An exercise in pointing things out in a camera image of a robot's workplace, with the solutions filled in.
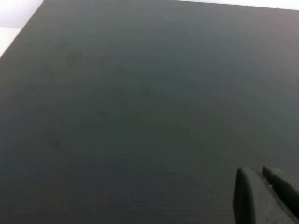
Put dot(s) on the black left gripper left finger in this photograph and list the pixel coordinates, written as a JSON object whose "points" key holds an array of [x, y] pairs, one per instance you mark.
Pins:
{"points": [[252, 200]]}

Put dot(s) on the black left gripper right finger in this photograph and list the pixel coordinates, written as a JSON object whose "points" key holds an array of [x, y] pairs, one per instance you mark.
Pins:
{"points": [[285, 191]]}

